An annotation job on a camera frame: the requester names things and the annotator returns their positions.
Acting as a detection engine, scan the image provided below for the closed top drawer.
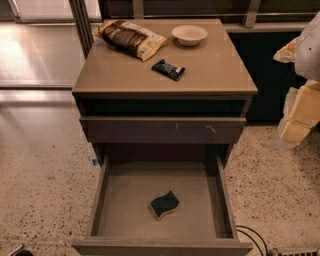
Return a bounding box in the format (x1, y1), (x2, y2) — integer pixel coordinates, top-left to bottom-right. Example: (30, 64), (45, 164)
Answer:
(80, 116), (246, 144)

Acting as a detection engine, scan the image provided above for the brown drawer cabinet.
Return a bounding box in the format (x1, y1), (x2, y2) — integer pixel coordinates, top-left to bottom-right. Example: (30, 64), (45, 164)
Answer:
(72, 19), (257, 164)

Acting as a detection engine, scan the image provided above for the dark blue snack packet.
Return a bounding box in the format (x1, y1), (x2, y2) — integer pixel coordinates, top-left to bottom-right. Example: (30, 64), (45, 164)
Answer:
(151, 59), (185, 81)

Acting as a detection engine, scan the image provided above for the open middle drawer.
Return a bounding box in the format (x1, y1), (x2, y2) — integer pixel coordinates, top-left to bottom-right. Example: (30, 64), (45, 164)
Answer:
(72, 157), (253, 256)

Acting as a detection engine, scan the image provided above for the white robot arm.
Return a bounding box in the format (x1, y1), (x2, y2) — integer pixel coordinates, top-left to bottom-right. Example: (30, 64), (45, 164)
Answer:
(273, 12), (320, 149)

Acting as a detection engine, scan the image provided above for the green yellow sponge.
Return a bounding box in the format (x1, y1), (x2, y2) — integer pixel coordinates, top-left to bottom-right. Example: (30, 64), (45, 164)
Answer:
(150, 191), (180, 221)

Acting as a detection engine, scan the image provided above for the black floor cable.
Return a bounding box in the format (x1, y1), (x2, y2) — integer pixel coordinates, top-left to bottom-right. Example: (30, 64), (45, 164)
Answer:
(235, 224), (270, 256)

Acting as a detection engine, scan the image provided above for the brown chip bag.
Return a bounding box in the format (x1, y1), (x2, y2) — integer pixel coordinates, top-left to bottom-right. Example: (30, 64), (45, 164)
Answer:
(92, 20), (167, 62)

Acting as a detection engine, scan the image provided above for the white bowl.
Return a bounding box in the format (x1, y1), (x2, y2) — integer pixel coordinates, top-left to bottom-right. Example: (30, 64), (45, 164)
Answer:
(172, 25), (208, 46)

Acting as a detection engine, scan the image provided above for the blue tape piece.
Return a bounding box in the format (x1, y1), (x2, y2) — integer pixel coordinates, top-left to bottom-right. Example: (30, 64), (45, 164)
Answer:
(92, 159), (99, 166)

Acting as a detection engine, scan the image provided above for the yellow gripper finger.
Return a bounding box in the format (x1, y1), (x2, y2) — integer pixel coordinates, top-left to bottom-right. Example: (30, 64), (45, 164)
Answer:
(273, 38), (298, 63)
(276, 80), (320, 149)

